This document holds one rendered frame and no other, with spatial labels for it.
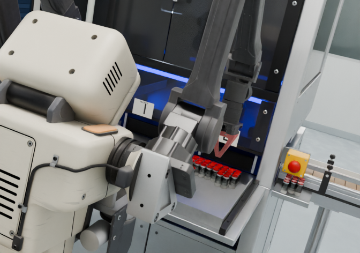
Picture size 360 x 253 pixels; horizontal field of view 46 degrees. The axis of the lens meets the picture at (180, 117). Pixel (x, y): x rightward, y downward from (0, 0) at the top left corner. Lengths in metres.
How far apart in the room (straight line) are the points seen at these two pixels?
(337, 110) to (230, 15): 5.40
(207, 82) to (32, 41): 0.31
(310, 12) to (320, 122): 4.80
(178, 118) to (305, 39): 0.74
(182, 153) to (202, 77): 0.14
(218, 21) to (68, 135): 0.31
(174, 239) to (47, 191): 1.09
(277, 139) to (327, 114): 4.67
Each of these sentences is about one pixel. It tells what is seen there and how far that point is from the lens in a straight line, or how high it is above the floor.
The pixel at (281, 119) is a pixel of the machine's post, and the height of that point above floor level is 1.13.
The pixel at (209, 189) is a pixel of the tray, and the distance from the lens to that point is 1.39.
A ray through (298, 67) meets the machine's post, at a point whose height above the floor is 1.31.
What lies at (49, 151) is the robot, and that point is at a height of 1.20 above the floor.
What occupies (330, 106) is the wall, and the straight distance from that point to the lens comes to 6.09.
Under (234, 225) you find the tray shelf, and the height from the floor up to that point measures 0.88.
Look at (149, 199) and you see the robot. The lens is 0.67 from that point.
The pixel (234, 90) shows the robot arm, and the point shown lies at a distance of 1.08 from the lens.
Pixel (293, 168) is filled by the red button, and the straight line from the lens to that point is 1.44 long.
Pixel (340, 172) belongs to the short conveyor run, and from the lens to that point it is 1.67.
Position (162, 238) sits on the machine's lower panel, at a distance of 1.75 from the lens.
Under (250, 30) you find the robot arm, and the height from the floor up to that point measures 1.42.
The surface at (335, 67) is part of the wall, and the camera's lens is 6.02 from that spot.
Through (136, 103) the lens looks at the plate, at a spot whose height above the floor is 1.03.
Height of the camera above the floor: 1.47
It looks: 17 degrees down
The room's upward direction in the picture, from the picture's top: 12 degrees clockwise
